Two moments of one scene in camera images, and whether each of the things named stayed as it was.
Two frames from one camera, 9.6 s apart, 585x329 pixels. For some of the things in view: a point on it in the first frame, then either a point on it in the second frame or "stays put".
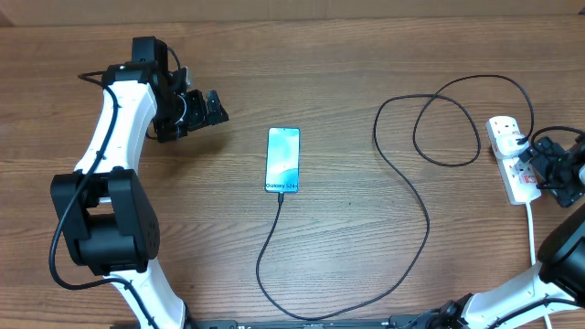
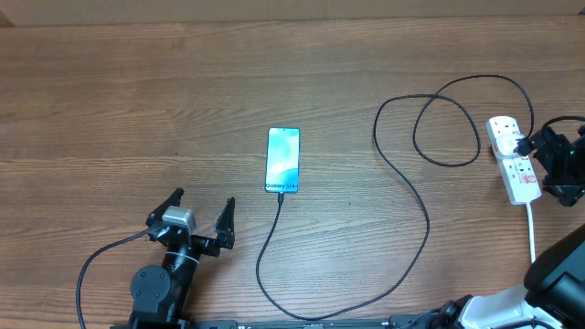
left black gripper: (198, 115) to (222, 228)
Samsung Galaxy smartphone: (282, 160) stays put
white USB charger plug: (507, 145) stays put
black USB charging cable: (409, 175) stays put
